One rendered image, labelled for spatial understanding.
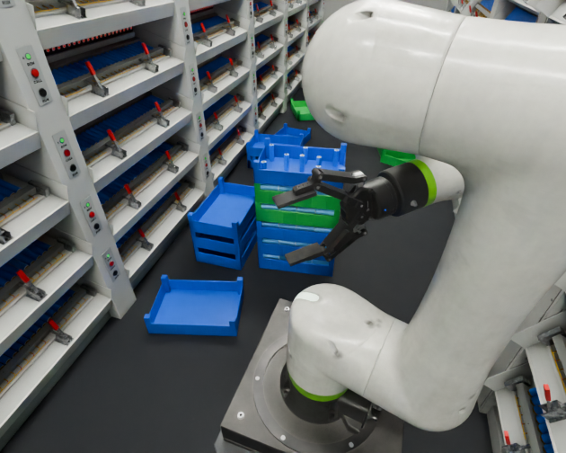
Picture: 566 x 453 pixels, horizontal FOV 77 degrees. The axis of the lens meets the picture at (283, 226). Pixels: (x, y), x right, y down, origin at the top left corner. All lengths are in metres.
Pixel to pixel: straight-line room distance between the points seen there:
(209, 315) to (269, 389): 0.61
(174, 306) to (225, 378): 0.35
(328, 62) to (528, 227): 0.20
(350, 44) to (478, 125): 0.11
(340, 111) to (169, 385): 1.03
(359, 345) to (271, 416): 0.27
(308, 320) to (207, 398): 0.66
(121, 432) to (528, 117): 1.13
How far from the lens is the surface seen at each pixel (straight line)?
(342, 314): 0.57
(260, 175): 1.21
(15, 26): 1.02
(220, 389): 1.17
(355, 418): 0.74
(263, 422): 0.74
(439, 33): 0.31
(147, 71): 1.40
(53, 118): 1.06
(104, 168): 1.22
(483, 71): 0.30
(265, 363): 0.79
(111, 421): 1.22
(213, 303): 1.36
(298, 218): 1.28
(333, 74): 0.31
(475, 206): 0.35
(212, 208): 1.55
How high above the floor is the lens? 1.03
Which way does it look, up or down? 38 degrees down
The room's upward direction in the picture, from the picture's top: straight up
